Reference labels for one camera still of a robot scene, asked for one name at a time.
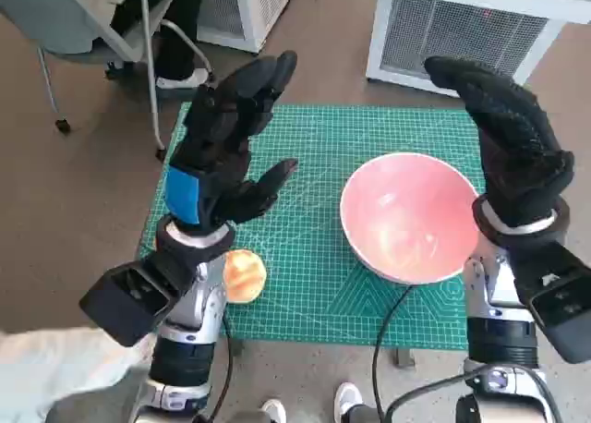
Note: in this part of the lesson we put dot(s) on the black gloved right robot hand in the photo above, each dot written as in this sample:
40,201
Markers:
512,141

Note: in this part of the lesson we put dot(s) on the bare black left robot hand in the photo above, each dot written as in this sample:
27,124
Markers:
217,132

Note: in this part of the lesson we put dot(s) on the pink bowl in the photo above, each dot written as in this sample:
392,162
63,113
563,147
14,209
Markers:
406,210

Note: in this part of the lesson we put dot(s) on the round toy bread bun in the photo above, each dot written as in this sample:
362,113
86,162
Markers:
244,275

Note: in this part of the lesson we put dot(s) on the person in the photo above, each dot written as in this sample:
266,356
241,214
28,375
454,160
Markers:
180,35

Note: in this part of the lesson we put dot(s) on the large white grille cabinet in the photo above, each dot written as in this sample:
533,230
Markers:
461,35

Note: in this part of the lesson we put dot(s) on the green cutting mat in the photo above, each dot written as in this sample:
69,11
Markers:
314,210

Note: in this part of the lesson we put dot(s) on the small white grille cabinet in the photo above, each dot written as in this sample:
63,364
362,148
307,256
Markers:
258,12

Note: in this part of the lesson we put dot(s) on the grey chair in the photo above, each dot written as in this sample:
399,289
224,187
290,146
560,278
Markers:
69,26

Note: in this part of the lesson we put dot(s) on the person's white shoe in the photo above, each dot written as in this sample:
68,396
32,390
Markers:
347,397
274,411

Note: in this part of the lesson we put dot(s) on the white cloth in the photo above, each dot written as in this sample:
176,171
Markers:
60,372

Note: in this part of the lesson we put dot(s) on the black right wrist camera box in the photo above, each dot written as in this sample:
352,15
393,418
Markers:
563,303

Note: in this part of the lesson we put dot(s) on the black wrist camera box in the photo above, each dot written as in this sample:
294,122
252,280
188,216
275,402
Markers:
124,303
563,303

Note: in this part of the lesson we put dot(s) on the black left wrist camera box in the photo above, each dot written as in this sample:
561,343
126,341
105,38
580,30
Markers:
124,303

